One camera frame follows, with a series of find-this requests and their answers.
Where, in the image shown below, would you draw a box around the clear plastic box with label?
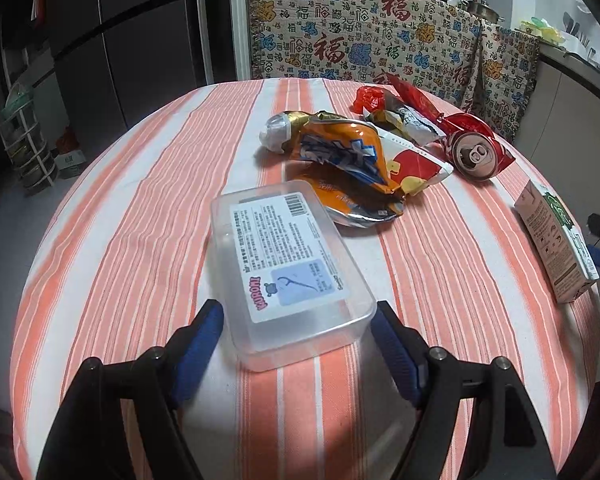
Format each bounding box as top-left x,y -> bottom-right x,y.
209,180 -> 378,373

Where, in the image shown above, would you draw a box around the grey kitchen counter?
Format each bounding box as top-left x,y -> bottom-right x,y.
515,40 -> 600,201

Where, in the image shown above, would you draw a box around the crumpled red plastic wrapper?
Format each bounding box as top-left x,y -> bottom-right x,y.
351,86 -> 388,113

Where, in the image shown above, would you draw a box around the printed patterned blanket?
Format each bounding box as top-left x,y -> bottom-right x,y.
245,0 -> 541,142

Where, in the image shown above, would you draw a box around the red bag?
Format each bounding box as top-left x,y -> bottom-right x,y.
55,127 -> 89,179

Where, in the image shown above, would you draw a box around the dark grey refrigerator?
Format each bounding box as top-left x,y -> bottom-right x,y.
45,0 -> 237,131

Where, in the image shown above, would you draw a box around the crushed red can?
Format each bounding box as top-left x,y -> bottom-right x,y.
440,112 -> 516,181

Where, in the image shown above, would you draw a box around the small drink carton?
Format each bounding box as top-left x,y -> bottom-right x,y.
512,180 -> 600,304

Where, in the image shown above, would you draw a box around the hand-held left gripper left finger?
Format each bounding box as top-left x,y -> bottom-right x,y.
35,299 -> 226,480

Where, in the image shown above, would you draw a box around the white wire rack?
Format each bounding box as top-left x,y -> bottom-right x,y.
0,80 -> 61,192

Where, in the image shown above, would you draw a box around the green and yellow plastic item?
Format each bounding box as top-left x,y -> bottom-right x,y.
519,17 -> 567,47

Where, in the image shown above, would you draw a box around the long red sachet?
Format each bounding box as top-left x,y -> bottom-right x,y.
387,74 -> 452,123

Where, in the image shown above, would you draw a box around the hanging kitchen utensils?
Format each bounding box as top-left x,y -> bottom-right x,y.
562,7 -> 600,63

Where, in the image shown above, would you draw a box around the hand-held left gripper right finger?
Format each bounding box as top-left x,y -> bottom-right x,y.
370,300 -> 561,480

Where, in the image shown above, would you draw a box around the crumpled orange snack bag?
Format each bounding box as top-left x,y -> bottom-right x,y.
292,119 -> 455,228

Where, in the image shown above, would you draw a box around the steel pot with lid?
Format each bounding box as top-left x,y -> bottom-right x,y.
459,0 -> 506,26

